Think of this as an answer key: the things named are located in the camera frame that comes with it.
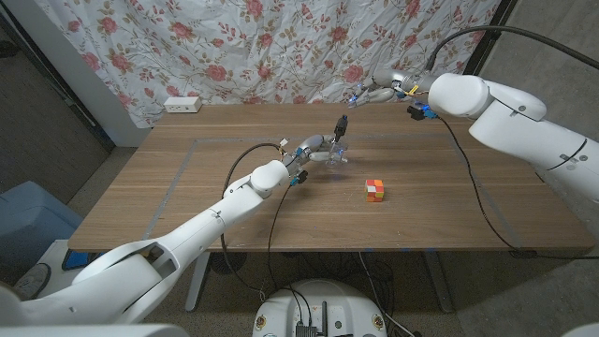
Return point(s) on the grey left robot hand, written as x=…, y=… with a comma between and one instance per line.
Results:
x=311, y=150

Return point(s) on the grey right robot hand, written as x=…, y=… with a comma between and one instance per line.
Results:
x=388, y=79

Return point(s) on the clear spray bottle black nozzle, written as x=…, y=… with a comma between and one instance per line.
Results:
x=340, y=126

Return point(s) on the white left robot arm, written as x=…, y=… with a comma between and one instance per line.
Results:
x=187, y=229

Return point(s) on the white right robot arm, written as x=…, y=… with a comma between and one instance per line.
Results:
x=515, y=121

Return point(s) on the multicolour Rubik's cube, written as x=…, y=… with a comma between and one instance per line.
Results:
x=374, y=191

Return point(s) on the floral backdrop cloth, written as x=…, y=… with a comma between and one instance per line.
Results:
x=234, y=47

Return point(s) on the white power strip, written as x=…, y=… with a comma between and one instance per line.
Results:
x=182, y=105

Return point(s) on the round black floor fan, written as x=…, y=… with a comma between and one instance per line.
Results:
x=228, y=263

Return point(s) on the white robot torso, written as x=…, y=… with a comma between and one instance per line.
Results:
x=323, y=304

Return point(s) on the white table leg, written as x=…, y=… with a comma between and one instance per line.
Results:
x=199, y=281

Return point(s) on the grey table leg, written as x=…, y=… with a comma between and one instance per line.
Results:
x=437, y=281

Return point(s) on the white low platform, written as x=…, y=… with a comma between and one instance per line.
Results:
x=51, y=257

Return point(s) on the blue storage bin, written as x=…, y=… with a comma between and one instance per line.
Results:
x=33, y=220

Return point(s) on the grey sneaker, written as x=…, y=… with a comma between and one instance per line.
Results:
x=33, y=280

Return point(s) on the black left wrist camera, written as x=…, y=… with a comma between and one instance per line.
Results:
x=300, y=177

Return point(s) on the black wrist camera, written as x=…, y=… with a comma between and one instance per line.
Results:
x=300, y=177
x=416, y=112

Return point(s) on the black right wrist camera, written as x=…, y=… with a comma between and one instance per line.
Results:
x=416, y=112

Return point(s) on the black backdrop frame pole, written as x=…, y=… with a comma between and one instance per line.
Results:
x=61, y=89
x=484, y=47

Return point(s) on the blue tablet black frame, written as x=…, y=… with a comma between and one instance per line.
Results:
x=75, y=259

